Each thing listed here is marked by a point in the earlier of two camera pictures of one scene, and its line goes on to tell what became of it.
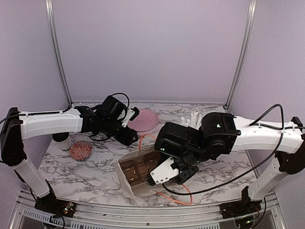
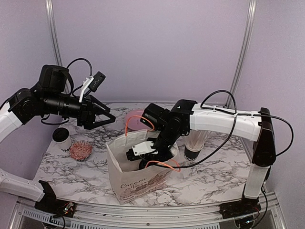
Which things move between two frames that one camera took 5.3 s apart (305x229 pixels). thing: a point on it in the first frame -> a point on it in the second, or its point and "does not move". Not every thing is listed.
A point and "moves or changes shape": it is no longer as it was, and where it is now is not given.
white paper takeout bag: x=143 y=190 moves or changes shape
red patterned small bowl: x=80 y=150 does not move
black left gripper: x=127 y=138 -> x=87 y=113
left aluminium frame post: x=50 y=17 does not move
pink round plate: x=147 y=120 does not move
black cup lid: x=60 y=137 does not move
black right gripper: x=180 y=180 -> x=159 y=159
